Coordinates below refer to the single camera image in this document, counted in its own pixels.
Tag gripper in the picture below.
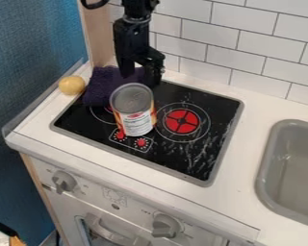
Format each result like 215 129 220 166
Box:
111 14 167 89

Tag yellow toy ball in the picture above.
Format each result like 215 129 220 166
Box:
57 75 88 96

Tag silver can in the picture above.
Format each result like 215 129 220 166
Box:
109 82 159 137

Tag dark blue cloth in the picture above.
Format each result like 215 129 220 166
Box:
80 64 149 107

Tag toy stove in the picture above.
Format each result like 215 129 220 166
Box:
48 80 245 188

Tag toy sink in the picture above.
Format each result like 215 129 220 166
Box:
254 118 308 230

